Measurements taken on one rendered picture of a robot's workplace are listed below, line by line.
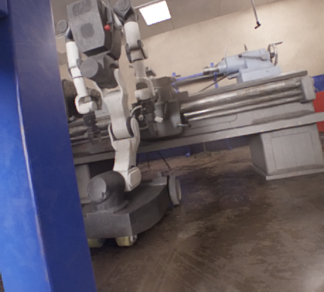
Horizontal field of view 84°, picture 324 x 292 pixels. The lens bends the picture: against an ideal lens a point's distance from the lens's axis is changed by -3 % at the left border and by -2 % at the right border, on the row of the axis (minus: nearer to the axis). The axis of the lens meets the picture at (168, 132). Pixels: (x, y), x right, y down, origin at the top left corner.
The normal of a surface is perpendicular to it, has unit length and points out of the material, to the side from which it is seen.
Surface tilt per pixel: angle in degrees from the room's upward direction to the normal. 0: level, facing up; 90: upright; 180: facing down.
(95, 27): 105
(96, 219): 90
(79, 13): 90
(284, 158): 90
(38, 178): 90
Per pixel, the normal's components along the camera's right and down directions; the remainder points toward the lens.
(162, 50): -0.21, 0.00
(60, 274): 0.96, -0.18
